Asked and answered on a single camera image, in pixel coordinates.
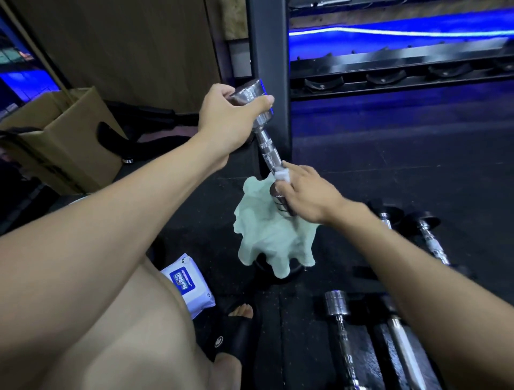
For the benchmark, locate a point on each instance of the person's left hand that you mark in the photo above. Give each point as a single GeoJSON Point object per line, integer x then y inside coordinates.
{"type": "Point", "coordinates": [225, 124]}

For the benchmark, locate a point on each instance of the large chrome dumbbell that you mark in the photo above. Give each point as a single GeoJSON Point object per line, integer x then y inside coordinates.
{"type": "Point", "coordinates": [336, 302]}

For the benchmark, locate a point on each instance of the white wet wipe sheet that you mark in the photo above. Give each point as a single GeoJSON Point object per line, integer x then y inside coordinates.
{"type": "Point", "coordinates": [283, 175]}

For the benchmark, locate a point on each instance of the person's right forearm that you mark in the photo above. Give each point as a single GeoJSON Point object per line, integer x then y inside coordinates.
{"type": "Point", "coordinates": [441, 297]}

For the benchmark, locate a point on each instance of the white blue wet wipes pack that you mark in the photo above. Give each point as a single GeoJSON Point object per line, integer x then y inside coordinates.
{"type": "Point", "coordinates": [200, 301]}

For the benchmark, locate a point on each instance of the black padded bench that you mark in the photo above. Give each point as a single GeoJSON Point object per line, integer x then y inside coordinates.
{"type": "Point", "coordinates": [160, 144]}

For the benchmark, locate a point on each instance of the person's right hand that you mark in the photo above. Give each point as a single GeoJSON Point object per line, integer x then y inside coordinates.
{"type": "Point", "coordinates": [317, 197]}

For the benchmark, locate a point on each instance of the steel barbell bar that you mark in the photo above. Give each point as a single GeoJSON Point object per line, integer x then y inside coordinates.
{"type": "Point", "coordinates": [321, 3]}

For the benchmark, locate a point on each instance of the dark metal rack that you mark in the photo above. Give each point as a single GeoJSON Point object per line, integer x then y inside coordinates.
{"type": "Point", "coordinates": [381, 64]}

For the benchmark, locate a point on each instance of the thin wooden stick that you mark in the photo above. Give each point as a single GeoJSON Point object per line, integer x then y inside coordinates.
{"type": "Point", "coordinates": [40, 56]}

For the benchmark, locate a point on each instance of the small chrome dumbbell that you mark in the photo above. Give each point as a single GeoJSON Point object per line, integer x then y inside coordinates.
{"type": "Point", "coordinates": [267, 148]}

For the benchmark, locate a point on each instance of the glowing white light strip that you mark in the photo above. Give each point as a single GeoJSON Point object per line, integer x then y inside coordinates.
{"type": "Point", "coordinates": [401, 33]}

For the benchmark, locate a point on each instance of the light green cloth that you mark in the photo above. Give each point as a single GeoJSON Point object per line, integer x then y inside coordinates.
{"type": "Point", "coordinates": [265, 237]}

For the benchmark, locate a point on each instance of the black left sandal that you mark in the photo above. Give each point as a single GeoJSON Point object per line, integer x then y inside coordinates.
{"type": "Point", "coordinates": [237, 337]}

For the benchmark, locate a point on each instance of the person's left forearm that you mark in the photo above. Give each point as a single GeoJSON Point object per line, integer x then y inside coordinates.
{"type": "Point", "coordinates": [100, 249]}

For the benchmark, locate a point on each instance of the person's left leg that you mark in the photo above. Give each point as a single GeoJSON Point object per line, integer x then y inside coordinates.
{"type": "Point", "coordinates": [132, 345]}

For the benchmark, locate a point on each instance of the brown cardboard box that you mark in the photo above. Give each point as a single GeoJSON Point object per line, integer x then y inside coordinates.
{"type": "Point", "coordinates": [76, 152]}

